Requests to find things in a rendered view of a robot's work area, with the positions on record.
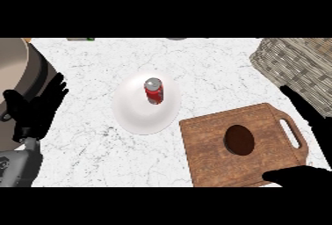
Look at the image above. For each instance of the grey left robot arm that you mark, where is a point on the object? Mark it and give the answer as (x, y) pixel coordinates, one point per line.
(16, 165)

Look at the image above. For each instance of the brown wooden cutting board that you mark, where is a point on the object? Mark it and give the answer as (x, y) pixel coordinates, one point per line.
(242, 149)

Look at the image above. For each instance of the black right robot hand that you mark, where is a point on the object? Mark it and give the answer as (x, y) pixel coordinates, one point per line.
(317, 132)

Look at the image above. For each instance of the green and grey object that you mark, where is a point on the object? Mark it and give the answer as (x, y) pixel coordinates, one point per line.
(80, 39)

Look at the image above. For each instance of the large grey pan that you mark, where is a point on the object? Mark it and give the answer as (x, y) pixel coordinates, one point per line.
(16, 85)

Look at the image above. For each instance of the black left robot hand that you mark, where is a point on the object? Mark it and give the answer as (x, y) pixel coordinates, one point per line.
(40, 110)

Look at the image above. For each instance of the wicker basket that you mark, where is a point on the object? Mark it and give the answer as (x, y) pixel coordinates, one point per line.
(298, 68)

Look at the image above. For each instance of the white plate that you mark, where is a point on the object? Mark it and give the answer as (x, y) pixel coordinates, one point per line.
(146, 102)

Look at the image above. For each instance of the grey round object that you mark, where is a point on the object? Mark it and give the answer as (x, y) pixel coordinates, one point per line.
(176, 38)

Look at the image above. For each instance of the red can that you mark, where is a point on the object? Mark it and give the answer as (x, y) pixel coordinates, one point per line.
(154, 91)

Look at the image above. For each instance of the dark brown cupcake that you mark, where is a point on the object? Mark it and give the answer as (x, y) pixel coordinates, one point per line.
(239, 140)

